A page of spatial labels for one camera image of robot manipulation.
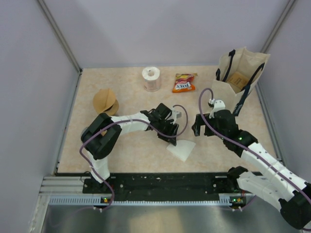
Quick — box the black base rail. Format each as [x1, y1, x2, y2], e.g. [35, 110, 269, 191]
[83, 172, 245, 201]

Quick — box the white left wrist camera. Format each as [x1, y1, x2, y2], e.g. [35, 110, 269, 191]
[168, 107, 182, 124]

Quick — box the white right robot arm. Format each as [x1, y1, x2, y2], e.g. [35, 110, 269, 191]
[191, 110, 311, 230]

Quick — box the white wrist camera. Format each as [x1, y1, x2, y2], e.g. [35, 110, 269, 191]
[168, 107, 182, 124]
[208, 99, 225, 118]

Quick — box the grey slotted cable duct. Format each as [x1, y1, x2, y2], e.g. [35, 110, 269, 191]
[49, 195, 246, 206]

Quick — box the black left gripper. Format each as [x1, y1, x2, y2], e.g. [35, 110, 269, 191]
[155, 119, 179, 146]

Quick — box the wooden dripper ring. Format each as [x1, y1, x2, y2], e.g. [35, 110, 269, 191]
[102, 99, 120, 117]

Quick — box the cream canvas tote bag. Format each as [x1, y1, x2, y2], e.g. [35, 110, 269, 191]
[211, 47, 270, 117]

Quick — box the white toilet paper roll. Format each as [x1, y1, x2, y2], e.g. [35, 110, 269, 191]
[142, 67, 161, 92]

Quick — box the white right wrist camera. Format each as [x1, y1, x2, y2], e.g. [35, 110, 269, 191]
[208, 99, 225, 118]

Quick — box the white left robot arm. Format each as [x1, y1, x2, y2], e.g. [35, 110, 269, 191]
[81, 103, 182, 193]

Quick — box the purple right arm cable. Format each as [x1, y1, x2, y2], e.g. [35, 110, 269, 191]
[198, 88, 311, 231]

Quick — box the brown paper coffee filter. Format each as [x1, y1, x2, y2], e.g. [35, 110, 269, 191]
[93, 88, 116, 114]

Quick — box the brown box in bag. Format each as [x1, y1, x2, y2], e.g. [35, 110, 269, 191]
[227, 71, 249, 94]

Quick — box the orange snack bag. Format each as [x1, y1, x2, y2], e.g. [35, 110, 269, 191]
[172, 73, 198, 93]

